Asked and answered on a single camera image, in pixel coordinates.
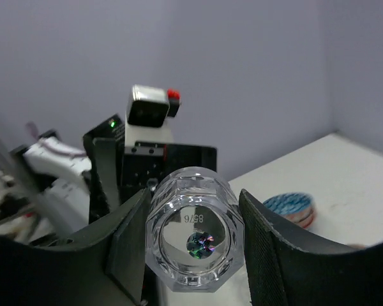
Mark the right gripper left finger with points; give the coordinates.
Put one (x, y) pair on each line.
(102, 264)

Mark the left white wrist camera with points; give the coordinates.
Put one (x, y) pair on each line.
(146, 116)

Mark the white red patterned bowl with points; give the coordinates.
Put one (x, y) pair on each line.
(289, 203)

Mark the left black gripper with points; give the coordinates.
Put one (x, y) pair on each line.
(118, 172)

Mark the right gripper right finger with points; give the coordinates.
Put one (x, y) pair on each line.
(289, 265)

